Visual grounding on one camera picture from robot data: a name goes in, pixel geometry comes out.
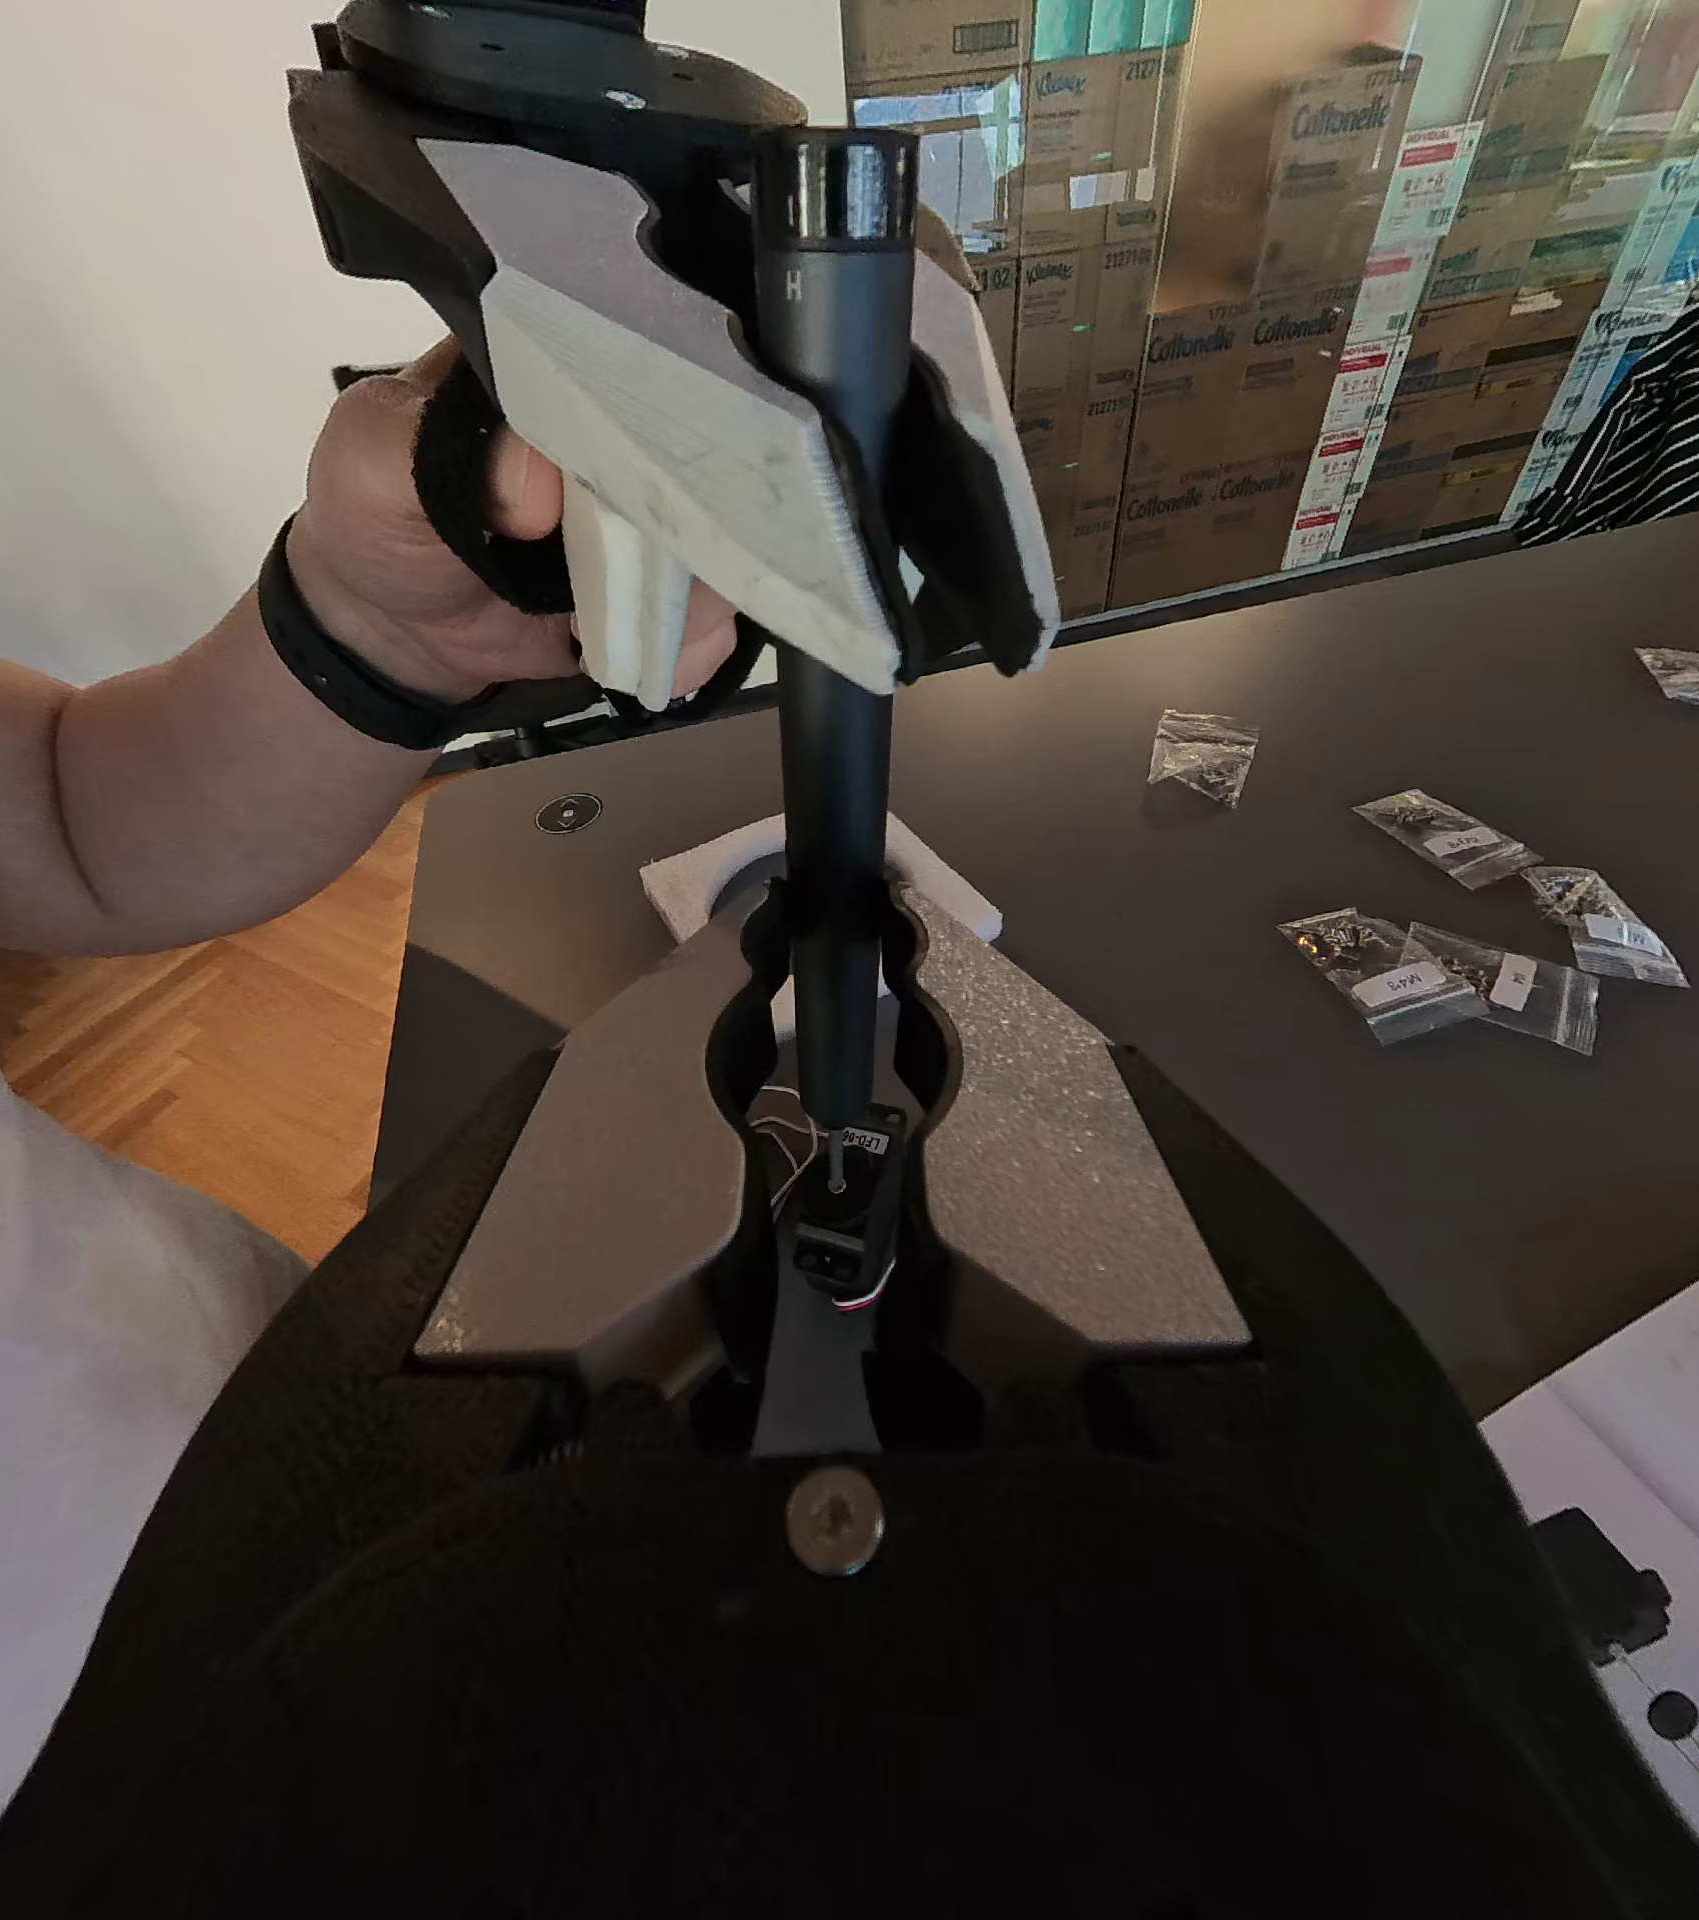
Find black precision screwdriver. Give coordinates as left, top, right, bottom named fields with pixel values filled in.
left=754, top=130, right=922, bottom=1201

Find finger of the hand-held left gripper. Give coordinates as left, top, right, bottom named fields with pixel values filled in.
left=886, top=225, right=1065, bottom=686
left=419, top=138, right=897, bottom=698

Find person's left hand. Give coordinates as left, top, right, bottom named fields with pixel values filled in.
left=290, top=337, right=750, bottom=705

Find stack of cardboard boxes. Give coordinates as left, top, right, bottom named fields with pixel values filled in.
left=841, top=0, right=1699, bottom=622

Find black wrist watch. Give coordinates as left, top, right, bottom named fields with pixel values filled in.
left=256, top=514, right=526, bottom=754

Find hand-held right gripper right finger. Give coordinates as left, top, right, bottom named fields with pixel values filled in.
left=870, top=881, right=1256, bottom=1455

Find scattered small screw bags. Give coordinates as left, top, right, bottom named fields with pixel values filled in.
left=1144, top=594, right=1699, bottom=1057

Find wood edged desk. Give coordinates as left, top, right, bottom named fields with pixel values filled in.
left=368, top=491, right=1699, bottom=1420

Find printed instruction sheet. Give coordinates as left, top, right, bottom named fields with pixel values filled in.
left=1478, top=1293, right=1699, bottom=1920

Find pink white wire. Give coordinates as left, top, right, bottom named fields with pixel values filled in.
left=750, top=1085, right=890, bottom=1321

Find black white striped cloth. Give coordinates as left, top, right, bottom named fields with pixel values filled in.
left=1512, top=268, right=1699, bottom=550

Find person in white shirt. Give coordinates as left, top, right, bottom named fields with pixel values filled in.
left=0, top=601, right=317, bottom=1920

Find white foam piece with cutout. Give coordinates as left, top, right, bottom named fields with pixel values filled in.
left=637, top=816, right=1007, bottom=1057

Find person's left forearm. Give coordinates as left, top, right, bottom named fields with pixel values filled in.
left=0, top=591, right=447, bottom=960

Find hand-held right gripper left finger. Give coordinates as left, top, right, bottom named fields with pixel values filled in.
left=408, top=881, right=794, bottom=1455

